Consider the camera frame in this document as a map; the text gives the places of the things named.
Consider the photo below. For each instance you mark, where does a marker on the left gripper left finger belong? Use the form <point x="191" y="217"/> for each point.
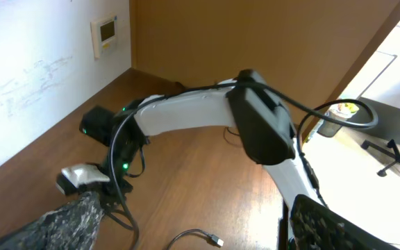
<point x="74" y="225"/>

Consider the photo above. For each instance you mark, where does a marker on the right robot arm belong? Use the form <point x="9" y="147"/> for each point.
<point x="268" y="135"/>

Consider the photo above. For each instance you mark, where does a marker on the wall control panel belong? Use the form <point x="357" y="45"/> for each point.
<point x="104" y="36"/>

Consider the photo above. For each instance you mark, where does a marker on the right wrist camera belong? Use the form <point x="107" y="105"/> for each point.
<point x="80" y="177"/>

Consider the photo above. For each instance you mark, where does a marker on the waste bin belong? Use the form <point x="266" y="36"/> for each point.
<point x="341" y="111"/>

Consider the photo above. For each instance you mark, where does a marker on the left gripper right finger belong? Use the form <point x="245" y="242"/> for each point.
<point x="314" y="226"/>

